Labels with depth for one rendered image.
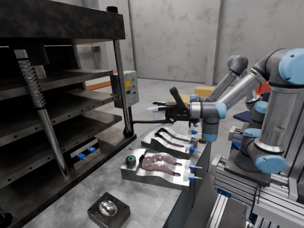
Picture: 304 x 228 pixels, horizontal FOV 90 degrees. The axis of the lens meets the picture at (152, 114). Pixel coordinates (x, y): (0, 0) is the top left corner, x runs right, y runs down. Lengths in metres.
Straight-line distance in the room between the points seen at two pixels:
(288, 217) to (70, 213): 1.18
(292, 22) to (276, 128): 6.59
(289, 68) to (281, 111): 0.17
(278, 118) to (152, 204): 0.84
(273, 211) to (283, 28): 6.65
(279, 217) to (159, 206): 0.61
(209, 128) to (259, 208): 0.51
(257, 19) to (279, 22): 0.66
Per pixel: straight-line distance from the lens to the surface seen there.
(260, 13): 7.37
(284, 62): 0.72
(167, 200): 1.15
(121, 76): 1.58
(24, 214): 1.43
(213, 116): 0.73
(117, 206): 1.07
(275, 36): 7.28
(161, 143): 1.43
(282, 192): 1.13
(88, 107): 1.44
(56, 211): 1.30
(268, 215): 1.08
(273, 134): 0.83
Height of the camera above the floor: 1.71
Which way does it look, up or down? 23 degrees down
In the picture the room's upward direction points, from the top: 4 degrees counter-clockwise
